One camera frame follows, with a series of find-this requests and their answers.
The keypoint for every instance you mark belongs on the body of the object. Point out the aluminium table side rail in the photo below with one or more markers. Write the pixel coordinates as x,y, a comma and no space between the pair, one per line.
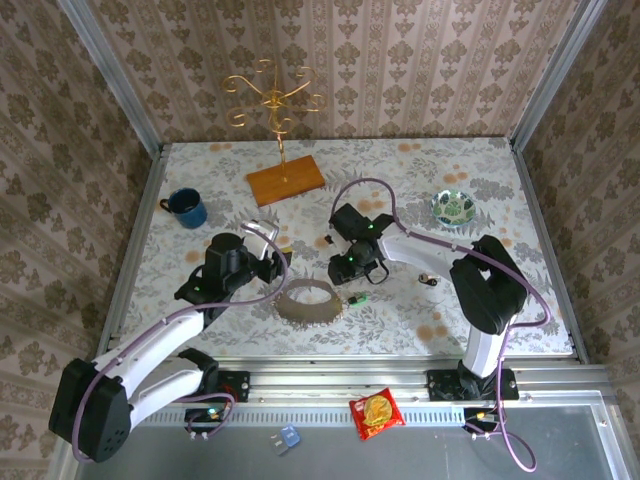
550,250
131,260

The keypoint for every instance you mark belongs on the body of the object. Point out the gold jewelry stand wooden base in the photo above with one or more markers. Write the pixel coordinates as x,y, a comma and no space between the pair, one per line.
285,182

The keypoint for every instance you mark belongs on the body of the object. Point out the green and black key fob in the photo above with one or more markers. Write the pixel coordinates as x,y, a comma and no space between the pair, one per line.
361,299

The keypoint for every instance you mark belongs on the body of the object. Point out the black controller board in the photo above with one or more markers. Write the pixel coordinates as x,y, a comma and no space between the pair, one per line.
472,416
200,415

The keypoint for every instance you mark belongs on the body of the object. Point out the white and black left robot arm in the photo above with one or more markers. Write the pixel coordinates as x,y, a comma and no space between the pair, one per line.
160,340

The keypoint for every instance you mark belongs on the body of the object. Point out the black headed key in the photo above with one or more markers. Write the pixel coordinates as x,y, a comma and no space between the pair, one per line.
426,279

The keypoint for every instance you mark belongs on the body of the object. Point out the aluminium table edge bar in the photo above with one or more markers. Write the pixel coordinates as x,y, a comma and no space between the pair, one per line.
325,361

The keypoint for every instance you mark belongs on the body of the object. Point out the small blue card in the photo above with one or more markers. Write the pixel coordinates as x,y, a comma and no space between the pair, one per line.
290,435

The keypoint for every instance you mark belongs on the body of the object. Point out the aluminium frame post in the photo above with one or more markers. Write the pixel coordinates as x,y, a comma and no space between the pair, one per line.
555,75
112,75

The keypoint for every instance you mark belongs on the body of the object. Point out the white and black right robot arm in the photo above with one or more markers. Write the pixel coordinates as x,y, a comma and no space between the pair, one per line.
420,252

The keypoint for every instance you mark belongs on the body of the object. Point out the green leaf pattern bowl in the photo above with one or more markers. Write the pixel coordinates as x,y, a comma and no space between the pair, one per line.
452,209

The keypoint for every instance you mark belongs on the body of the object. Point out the small grey card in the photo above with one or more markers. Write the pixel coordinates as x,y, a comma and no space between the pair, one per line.
277,446

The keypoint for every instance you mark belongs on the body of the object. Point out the aluminium mounting rail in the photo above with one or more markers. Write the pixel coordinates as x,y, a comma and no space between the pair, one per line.
340,387

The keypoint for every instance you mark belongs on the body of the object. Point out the dark blue enamel mug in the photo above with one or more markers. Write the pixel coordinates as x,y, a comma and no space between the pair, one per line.
190,212

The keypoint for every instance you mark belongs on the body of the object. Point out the red snack packet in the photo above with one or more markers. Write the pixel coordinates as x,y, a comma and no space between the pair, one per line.
375,412

